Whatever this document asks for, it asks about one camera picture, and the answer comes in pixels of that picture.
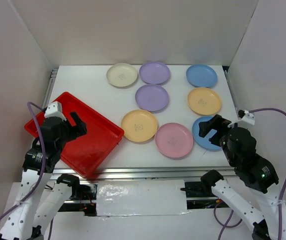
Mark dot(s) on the blue plate in front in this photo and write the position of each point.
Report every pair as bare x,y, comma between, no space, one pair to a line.
204,141

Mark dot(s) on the purple plate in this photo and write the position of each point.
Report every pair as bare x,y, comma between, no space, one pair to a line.
154,72
152,97

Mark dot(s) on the white foil-edged panel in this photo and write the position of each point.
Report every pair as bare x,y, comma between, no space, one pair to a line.
141,198

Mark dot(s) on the orange plate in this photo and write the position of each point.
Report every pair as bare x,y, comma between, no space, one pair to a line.
204,101
139,125

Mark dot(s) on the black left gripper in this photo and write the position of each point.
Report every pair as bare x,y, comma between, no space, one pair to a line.
76,132

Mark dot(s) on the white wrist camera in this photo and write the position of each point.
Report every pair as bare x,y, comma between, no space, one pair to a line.
244,116
54,109

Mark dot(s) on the red plastic bin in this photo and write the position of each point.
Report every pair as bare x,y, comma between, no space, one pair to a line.
87,152

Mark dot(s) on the pink plate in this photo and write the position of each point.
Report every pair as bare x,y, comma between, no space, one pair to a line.
174,140

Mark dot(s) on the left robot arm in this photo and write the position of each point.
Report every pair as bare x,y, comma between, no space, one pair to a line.
28,218

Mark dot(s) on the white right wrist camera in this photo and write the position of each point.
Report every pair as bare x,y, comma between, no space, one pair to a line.
244,116

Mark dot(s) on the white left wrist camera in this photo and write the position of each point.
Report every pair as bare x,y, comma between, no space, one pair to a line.
54,109

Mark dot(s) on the blue plate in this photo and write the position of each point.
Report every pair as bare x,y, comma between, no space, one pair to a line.
204,141
200,75

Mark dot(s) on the blue plate at back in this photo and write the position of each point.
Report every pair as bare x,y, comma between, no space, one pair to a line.
200,75

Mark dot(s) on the cream plate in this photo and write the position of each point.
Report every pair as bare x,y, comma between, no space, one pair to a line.
121,75

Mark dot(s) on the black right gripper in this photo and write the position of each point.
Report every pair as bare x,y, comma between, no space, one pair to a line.
218,122

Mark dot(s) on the aluminium front rail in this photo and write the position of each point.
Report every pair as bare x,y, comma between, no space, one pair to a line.
131,174

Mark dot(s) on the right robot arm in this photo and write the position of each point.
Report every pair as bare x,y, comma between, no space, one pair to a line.
256,172

